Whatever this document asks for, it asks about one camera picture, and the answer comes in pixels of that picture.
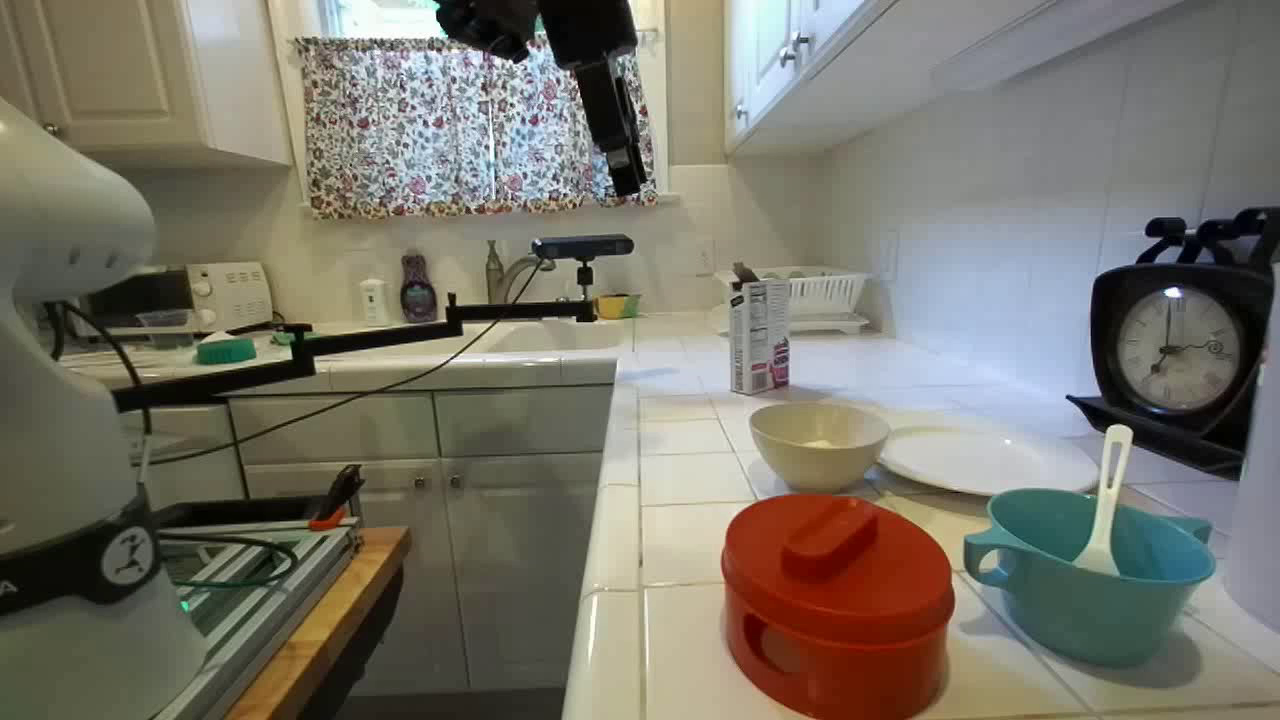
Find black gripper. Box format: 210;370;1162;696
538;0;656;203

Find white plastic spoon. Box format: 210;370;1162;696
1072;421;1136;579

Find white plate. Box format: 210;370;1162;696
876;424;1104;499

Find metal faucet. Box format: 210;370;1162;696
480;236;544;306

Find floral curtain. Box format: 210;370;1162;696
291;31;661;225

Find white upper cabinet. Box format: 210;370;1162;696
0;0;297;171
726;0;1192;157

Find white cabinet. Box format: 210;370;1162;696
125;382;618;696
0;0;297;171
726;0;1192;157

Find granulated sugar carton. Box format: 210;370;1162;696
727;259;796;401

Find white dish rack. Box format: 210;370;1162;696
745;263;873;334

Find dark soap bottle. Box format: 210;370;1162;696
398;248;442;324

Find window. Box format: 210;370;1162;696
318;0;443;40

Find cream bowl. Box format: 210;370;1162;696
745;401;893;494

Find white lower cabinet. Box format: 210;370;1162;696
125;382;618;696

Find white toaster oven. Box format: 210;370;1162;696
77;256;275;340

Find teal tape roll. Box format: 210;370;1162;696
194;330;261;368

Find red black pliers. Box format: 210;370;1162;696
303;459;369;536

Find orange pot with lid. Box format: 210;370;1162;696
717;490;959;720

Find wooden table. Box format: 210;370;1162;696
223;520;416;720

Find black kitchen scale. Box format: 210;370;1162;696
1064;203;1280;478

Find grey green framed panel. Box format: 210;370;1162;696
157;490;366;720

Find black stereo camera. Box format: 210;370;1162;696
530;233;640;302

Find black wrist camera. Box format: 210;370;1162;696
433;0;544;63

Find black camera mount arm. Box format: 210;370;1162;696
114;292;600;413

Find thin black camera cable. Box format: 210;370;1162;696
146;256;551;472

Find black base cable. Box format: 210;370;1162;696
54;295;157;443

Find teal bowl with handles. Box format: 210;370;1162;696
959;482;1220;673

